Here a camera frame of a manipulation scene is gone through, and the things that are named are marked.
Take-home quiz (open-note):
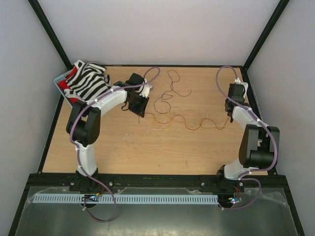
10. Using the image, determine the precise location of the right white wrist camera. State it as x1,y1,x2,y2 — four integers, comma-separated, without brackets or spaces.
234,78,249,99

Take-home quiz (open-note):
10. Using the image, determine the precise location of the light blue slotted cable duct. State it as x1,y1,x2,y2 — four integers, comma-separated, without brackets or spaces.
32,194,218,205

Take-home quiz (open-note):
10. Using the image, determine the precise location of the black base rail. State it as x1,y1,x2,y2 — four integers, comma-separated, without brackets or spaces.
68,175,245,193

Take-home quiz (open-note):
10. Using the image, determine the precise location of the zebra striped cloth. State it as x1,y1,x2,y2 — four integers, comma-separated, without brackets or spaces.
64,60,111,103

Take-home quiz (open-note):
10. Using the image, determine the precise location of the red wire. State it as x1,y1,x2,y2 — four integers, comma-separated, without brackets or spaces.
138,112,232,131

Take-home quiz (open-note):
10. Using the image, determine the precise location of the right green circuit board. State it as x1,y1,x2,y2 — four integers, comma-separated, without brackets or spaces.
228,197,243,205

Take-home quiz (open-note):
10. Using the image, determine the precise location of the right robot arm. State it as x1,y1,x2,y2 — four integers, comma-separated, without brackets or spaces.
215,81,280,191

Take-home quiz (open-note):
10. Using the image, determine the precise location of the green circuit board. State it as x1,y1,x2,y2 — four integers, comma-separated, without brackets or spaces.
228,197,243,205
81,194,102,202

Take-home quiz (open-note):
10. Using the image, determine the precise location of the black aluminium frame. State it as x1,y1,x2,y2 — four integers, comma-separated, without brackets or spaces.
4,0,306,236

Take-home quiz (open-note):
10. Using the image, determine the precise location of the red cloth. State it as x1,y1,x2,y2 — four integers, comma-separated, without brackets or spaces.
57,67,78,105

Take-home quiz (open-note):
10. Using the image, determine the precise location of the left green circuit board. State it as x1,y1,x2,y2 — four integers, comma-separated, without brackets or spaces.
81,194,102,202

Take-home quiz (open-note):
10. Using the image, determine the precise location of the blue plastic basket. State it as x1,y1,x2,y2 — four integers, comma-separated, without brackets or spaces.
54,71,73,107

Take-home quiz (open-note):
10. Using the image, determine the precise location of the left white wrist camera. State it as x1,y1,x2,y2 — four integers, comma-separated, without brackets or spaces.
138,85,153,98

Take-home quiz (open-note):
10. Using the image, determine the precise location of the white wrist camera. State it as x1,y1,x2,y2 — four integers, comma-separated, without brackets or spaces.
138,85,153,98
234,78,249,99

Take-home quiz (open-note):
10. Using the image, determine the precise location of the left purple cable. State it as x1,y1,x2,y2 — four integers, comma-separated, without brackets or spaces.
69,66,161,223

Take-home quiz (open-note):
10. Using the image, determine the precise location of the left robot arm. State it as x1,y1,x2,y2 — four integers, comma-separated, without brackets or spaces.
66,73,152,191

